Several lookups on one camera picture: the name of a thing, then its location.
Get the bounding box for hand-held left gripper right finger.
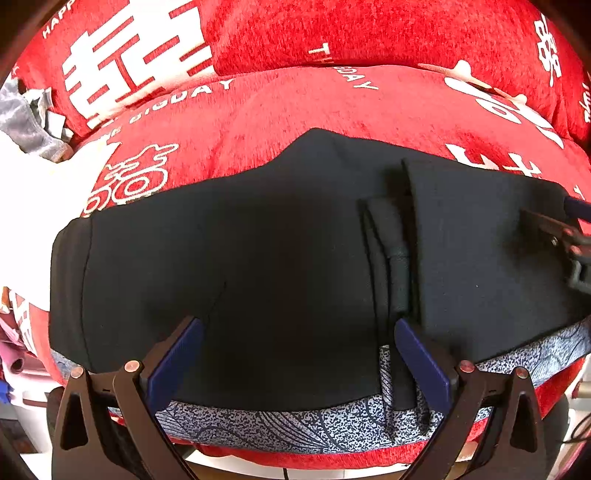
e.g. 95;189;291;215
394;318;548;480

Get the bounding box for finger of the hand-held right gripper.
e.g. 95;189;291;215
564;196;591;220
519;208;591;296

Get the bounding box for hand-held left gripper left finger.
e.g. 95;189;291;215
52;316;205;480

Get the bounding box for black pants with patterned stripes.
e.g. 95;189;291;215
48;128;591;455

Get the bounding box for white storage box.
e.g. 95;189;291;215
0;369;65;455

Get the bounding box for pink purple cloth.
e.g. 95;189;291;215
0;286;47;374

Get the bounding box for white cloth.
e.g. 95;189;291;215
0;134;112;315

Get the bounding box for red printed sofa seat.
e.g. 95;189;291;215
14;65;591;469

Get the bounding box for red printed sofa backrest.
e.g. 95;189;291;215
9;0;591;144

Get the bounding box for grey velvet garment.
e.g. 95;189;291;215
0;76;75;162

